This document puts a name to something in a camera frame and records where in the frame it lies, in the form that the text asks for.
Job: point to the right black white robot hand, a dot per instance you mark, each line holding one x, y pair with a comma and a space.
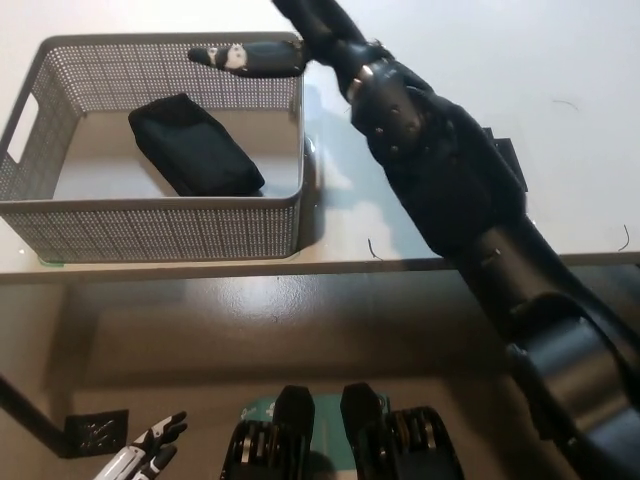
320, 30

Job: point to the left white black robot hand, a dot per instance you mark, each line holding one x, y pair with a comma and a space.
150, 445

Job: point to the black fabric pencil case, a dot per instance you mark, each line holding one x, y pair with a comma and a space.
200, 145

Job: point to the black perforated foot plate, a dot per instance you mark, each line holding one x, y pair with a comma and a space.
97, 432

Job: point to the black metal table leg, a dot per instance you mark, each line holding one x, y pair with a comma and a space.
27, 415

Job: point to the black ribbed robot body block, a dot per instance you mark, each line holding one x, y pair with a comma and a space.
295, 425
365, 425

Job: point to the grey perforated plastic basket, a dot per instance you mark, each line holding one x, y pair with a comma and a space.
150, 225

